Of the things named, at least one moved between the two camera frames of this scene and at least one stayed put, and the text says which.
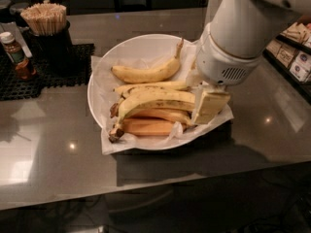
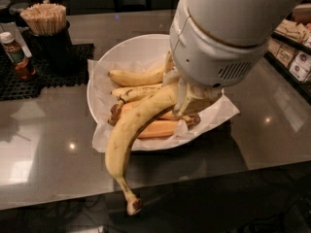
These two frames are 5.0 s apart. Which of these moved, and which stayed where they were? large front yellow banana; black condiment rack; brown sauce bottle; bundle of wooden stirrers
Moved: large front yellow banana
Stayed: brown sauce bottle; bundle of wooden stirrers; black condiment rack
